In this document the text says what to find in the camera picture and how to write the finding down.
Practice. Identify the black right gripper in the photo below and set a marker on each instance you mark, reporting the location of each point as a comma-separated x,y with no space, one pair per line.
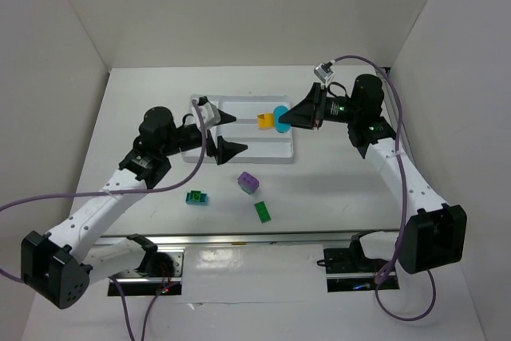
317,106

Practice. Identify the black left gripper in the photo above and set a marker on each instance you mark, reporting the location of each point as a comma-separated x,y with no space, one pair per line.
210,138

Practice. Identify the teal round lego brick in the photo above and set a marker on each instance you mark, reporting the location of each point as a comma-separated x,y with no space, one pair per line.
278,112

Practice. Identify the yellow lego brick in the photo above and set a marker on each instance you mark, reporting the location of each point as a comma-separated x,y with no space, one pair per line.
265,121

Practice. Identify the purple lego brick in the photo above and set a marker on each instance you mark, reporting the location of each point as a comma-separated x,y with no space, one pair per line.
248,183

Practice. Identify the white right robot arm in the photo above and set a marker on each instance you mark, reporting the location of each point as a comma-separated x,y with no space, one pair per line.
431,232

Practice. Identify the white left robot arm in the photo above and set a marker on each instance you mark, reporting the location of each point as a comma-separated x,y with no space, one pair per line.
61,263

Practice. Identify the white plastic divided tray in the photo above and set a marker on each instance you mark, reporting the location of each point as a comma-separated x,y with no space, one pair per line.
265,146

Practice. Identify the small green lego brick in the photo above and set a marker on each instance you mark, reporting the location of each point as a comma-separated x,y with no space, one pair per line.
195,196

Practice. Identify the green flat lego plate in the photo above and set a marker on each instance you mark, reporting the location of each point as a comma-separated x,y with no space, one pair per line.
262,212

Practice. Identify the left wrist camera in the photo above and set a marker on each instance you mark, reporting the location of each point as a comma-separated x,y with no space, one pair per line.
209,113

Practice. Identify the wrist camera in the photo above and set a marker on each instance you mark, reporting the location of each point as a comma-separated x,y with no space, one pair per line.
324,72
209,113

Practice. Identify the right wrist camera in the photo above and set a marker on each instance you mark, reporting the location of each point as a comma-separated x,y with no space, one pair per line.
324,72

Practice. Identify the aluminium right side rail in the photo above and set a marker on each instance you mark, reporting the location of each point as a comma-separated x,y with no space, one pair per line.
383,71

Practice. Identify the aluminium rail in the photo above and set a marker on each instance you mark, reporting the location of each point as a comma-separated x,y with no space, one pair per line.
255,239
383,71

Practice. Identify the aluminium front rail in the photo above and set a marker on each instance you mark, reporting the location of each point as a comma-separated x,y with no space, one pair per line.
255,239

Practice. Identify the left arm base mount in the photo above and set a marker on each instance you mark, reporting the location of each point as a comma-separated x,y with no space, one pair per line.
160,269

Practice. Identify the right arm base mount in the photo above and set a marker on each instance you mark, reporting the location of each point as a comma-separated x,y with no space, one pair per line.
348,269

